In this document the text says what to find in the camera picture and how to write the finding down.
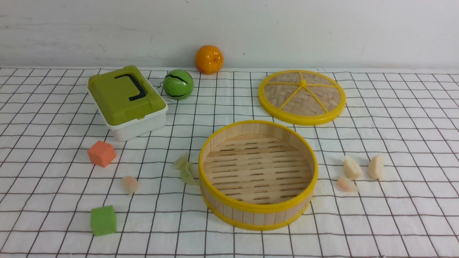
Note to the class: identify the green dumpling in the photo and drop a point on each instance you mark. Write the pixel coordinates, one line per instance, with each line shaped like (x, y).
(181, 162)
(188, 173)

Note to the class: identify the pink dumpling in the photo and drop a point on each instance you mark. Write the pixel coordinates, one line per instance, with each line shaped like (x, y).
(346, 185)
(131, 184)

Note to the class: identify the white dumpling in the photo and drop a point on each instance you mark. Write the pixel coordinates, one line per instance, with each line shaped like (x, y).
(376, 167)
(352, 169)

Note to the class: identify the bamboo steamer tray yellow rim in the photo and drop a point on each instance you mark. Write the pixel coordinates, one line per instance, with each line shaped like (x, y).
(257, 175)

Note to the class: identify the yellow woven steamer lid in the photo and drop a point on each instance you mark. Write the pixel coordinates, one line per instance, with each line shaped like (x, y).
(301, 97)

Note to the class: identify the green toy ball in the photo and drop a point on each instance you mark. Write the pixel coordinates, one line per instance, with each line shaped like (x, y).
(178, 84)

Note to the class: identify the orange toy fruit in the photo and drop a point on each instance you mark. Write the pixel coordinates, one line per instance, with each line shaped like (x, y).
(209, 59)

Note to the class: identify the green lidded white box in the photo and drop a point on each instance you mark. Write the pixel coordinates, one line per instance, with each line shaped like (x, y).
(130, 106)

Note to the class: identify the orange foam cube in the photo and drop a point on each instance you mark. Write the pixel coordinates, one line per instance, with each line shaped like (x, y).
(101, 154)

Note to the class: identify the green foam cube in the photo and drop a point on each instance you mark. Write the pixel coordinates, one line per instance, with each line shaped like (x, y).
(103, 221)

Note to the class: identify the white black grid tablecloth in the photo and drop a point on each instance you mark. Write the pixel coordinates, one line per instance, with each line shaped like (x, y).
(49, 185)

